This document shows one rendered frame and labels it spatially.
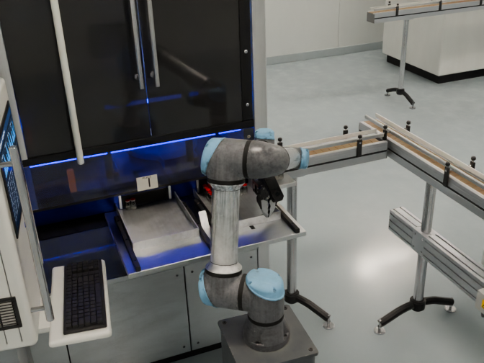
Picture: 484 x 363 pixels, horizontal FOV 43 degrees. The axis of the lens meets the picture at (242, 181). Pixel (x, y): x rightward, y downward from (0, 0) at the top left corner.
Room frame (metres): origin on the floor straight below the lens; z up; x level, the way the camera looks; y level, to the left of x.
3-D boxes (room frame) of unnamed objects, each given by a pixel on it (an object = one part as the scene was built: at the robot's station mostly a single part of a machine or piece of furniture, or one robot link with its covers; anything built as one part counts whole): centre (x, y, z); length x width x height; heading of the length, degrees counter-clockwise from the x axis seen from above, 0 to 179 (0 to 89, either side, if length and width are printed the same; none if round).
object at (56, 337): (1.77, 0.63, 0.79); 0.45 x 0.28 x 0.03; 13
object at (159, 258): (2.15, 0.17, 0.87); 0.70 x 0.48 x 0.02; 110
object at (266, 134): (2.14, -0.09, 1.21); 0.09 x 0.08 x 0.11; 164
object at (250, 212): (2.26, 0.03, 0.90); 0.34 x 0.26 x 0.04; 21
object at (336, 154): (2.70, -0.38, 0.92); 0.69 x 0.16 x 0.16; 110
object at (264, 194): (2.15, -0.09, 1.05); 0.09 x 0.08 x 0.12; 20
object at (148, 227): (2.15, 0.35, 0.90); 0.34 x 0.26 x 0.04; 20
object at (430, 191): (2.55, -0.88, 0.46); 0.09 x 0.09 x 0.77; 20
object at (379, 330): (2.55, -0.88, 0.07); 0.50 x 0.08 x 0.14; 110
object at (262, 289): (1.56, -0.05, 0.96); 0.13 x 0.12 x 0.14; 74
